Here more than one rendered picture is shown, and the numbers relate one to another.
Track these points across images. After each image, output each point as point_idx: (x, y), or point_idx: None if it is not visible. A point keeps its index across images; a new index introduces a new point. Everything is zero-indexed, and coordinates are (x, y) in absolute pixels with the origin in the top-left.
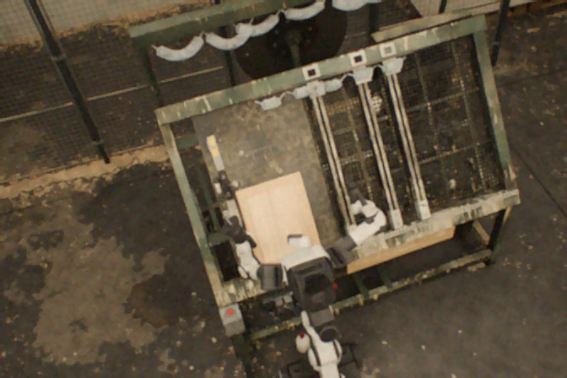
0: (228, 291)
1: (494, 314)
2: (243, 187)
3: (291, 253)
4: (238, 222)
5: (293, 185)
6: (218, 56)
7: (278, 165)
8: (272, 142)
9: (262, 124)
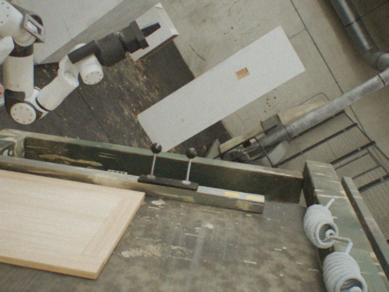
0: (13, 137)
1: None
2: (142, 206)
3: (3, 44)
4: (135, 33)
5: (77, 252)
6: None
7: (142, 255)
8: (202, 267)
9: (253, 270)
